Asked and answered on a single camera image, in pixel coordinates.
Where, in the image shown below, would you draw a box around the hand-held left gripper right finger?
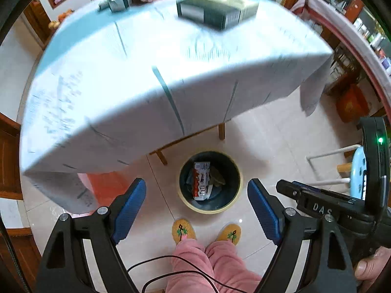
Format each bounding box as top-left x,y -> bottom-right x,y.
247,178 -> 358,293

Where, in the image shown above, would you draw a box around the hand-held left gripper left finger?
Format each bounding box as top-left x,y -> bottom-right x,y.
36,178 -> 146,293

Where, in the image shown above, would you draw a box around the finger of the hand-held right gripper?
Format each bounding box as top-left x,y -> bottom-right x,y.
292,181 -> 352,201
276,180 -> 307,209

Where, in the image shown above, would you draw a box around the dark round waste bin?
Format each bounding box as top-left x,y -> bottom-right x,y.
177,150 -> 244,215

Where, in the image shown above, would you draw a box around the olive wrapper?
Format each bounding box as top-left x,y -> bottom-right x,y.
209,168 -> 227,190

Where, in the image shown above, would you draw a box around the red white snack packet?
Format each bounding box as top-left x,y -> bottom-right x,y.
192,162 -> 212,202

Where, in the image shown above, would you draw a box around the green chocolate box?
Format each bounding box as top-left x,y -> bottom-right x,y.
176,0 -> 260,31

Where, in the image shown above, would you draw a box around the checked paper cup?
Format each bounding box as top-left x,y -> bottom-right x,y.
107,0 -> 130,14

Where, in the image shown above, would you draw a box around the person's right hand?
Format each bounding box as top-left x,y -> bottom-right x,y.
354,246 -> 391,283

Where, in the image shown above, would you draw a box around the orange plastic stool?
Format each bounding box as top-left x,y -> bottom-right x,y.
78,172 -> 135,217

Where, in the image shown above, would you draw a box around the yellow embroidered slipper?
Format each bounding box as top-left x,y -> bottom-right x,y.
172,219 -> 197,245
217,223 -> 241,245

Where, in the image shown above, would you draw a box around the white metal tube rack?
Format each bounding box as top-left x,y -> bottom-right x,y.
307,144 -> 362,190

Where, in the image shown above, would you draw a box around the light blue stool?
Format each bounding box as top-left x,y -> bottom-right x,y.
351,146 -> 371,196

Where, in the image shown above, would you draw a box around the pink pants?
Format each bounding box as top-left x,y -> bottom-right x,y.
165,239 -> 263,293

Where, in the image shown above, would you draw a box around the orange bag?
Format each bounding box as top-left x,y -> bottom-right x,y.
336,84 -> 370,124

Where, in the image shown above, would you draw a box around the wooden cabinet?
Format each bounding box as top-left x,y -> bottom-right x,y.
0,227 -> 43,293

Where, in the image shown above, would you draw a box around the wooden door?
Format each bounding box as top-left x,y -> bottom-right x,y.
0,113 -> 23,200

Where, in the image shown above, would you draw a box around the leaf printed tablecloth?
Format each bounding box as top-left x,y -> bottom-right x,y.
20,0 -> 333,214

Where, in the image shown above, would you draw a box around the white red side cloth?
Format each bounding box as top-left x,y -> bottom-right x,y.
290,0 -> 391,104

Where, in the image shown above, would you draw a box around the bowl of fruit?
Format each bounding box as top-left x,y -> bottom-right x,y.
49,9 -> 75,31

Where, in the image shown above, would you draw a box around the thin black cable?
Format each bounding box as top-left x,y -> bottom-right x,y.
127,255 -> 260,293

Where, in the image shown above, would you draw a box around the wooden table frame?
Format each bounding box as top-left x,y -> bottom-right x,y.
148,122 -> 227,166

